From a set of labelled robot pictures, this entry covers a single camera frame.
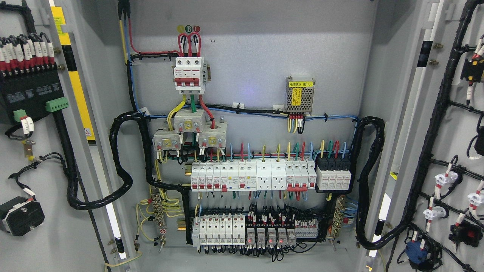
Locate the metal mesh power supply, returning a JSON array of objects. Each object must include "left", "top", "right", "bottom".
[{"left": 285, "top": 76, "right": 316, "bottom": 113}]

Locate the red white main breaker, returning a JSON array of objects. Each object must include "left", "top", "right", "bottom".
[{"left": 173, "top": 57, "right": 206, "bottom": 95}]

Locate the black surge protector block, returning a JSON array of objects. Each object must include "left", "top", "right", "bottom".
[{"left": 316, "top": 155, "right": 352, "bottom": 193}]

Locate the grey current transformer block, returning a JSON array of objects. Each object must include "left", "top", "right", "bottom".
[{"left": 152, "top": 108, "right": 228, "bottom": 151}]

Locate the brass ground terminal bar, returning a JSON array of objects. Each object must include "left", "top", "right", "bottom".
[{"left": 330, "top": 196, "right": 346, "bottom": 239}]

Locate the black left cable conduit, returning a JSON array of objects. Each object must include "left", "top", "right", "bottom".
[{"left": 66, "top": 111, "right": 189, "bottom": 210}]

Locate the grey cabinet door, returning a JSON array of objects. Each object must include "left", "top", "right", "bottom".
[
  {"left": 0, "top": 0, "right": 131, "bottom": 272},
  {"left": 365, "top": 0, "right": 484, "bottom": 272}
]

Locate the white breaker and socket row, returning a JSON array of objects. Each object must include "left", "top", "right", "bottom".
[{"left": 190, "top": 159, "right": 316, "bottom": 192}]

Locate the lower relay terminal row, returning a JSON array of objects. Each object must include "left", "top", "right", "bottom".
[{"left": 191, "top": 212, "right": 319, "bottom": 251}]

